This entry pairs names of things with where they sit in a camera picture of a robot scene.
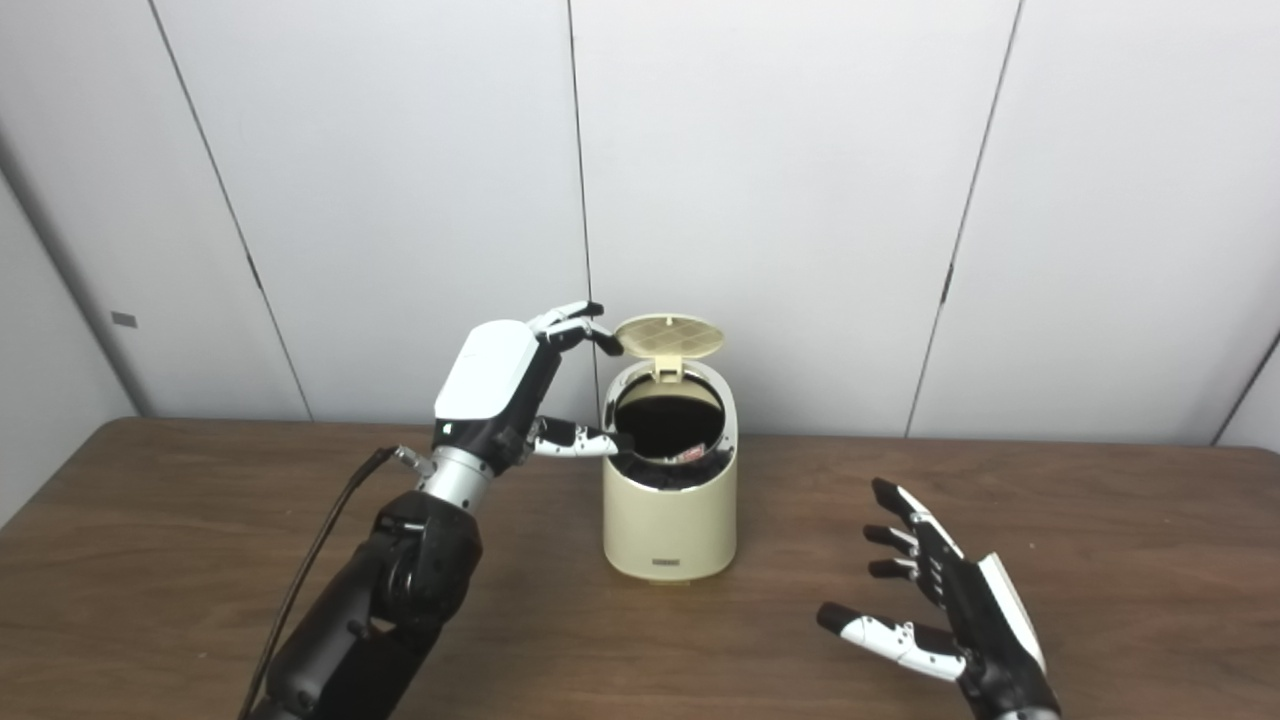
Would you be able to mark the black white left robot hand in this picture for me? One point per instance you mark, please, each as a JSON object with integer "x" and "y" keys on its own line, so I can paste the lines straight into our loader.
{"x": 490, "y": 385}

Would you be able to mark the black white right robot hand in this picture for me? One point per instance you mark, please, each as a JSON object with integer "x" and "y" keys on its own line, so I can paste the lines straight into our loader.
{"x": 990, "y": 630}

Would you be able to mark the cream round bin lid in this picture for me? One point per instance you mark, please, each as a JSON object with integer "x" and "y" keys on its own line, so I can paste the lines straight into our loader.
{"x": 670, "y": 335}

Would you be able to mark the cream-colored bin body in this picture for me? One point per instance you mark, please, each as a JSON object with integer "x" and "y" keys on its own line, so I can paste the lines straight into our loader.
{"x": 668, "y": 530}

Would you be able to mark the black wall panel hinge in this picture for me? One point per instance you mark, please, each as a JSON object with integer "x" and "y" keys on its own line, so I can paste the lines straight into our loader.
{"x": 946, "y": 283}
{"x": 253, "y": 270}

